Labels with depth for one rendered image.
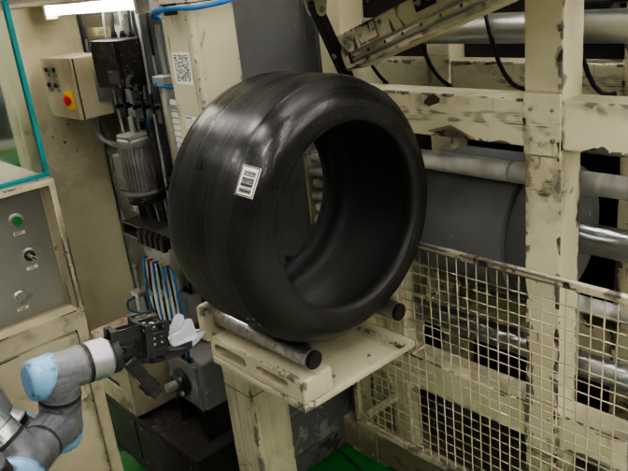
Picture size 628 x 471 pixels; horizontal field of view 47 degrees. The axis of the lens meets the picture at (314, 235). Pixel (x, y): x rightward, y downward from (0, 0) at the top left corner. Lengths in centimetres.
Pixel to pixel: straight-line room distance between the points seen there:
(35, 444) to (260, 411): 87
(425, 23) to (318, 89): 35
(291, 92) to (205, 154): 21
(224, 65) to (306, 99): 36
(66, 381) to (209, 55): 81
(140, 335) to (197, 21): 73
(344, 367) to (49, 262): 85
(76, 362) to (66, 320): 71
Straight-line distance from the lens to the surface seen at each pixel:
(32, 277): 204
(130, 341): 142
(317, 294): 183
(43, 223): 202
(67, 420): 139
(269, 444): 213
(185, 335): 147
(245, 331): 173
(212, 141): 147
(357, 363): 174
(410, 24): 173
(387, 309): 175
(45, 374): 134
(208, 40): 173
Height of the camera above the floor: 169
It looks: 20 degrees down
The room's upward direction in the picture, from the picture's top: 6 degrees counter-clockwise
